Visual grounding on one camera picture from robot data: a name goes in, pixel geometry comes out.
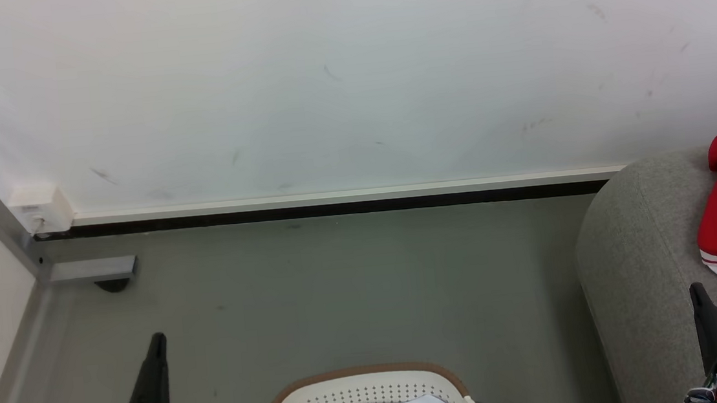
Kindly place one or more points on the black round partition foot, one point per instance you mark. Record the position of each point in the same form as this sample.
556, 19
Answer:
113, 286

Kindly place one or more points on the white wall socket box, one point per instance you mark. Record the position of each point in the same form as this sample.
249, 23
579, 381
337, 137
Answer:
44, 206

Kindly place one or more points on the white laundry basket brown rim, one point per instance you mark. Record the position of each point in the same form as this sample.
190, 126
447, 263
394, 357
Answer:
362, 393

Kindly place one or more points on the grey fabric sofa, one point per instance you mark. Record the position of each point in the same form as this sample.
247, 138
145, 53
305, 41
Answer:
649, 254

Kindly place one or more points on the grey metal foot bar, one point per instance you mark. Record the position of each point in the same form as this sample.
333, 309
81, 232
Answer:
92, 269

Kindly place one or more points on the white and black baseboard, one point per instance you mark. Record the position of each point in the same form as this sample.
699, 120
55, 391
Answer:
333, 204

